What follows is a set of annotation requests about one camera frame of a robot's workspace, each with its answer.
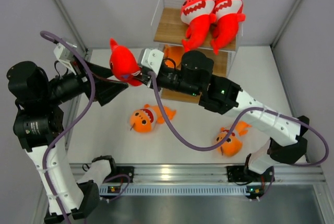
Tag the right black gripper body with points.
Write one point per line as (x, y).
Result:
(171, 80)

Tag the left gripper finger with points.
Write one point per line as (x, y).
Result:
(98, 70)
(106, 91)

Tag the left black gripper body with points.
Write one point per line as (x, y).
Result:
(69, 86)

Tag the red shark plush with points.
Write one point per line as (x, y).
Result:
(229, 13)
(123, 64)
(199, 16)

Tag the orange shark plush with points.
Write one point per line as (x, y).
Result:
(174, 55)
(234, 144)
(144, 120)

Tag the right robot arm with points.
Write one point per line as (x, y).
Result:
(217, 94)

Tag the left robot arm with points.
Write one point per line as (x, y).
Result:
(39, 128)

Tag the orange shark plush on shelf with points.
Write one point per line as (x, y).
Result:
(174, 55)

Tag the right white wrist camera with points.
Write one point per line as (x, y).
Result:
(151, 59)

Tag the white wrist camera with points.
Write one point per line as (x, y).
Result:
(64, 56)
(151, 59)

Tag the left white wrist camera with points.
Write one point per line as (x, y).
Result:
(64, 56)

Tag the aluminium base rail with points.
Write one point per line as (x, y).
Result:
(217, 174)

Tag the grey slotted cable duct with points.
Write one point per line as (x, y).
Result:
(180, 190)

